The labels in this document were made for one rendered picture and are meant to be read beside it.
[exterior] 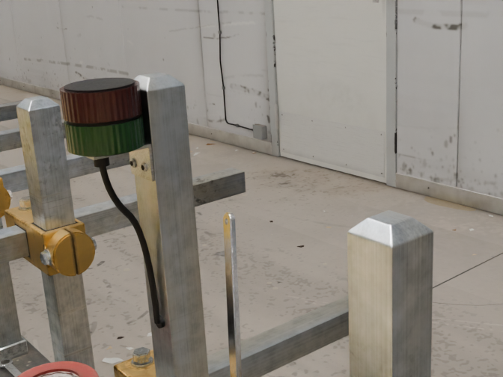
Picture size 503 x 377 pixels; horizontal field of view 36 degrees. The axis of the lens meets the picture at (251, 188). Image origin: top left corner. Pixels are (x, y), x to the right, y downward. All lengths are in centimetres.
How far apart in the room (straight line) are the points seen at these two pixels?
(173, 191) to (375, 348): 24
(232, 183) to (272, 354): 30
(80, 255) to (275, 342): 23
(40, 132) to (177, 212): 25
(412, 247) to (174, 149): 25
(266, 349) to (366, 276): 37
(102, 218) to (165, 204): 32
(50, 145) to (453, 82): 299
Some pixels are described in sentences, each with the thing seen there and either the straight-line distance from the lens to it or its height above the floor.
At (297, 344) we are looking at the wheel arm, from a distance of 83.
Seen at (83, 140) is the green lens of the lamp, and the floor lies 113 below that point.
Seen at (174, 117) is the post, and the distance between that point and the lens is 61.
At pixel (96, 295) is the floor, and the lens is 303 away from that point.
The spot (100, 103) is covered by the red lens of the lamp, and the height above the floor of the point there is 115.
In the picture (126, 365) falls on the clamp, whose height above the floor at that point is 87.
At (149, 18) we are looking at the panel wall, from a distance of 557.
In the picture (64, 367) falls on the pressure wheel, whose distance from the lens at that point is 72.
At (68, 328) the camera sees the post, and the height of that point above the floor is 85.
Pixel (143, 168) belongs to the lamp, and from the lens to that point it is 62.
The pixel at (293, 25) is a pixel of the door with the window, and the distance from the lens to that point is 438.
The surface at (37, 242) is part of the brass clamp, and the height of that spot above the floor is 96.
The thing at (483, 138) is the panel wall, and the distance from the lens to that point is 365.
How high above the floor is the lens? 126
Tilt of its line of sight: 18 degrees down
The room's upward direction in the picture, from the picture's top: 3 degrees counter-clockwise
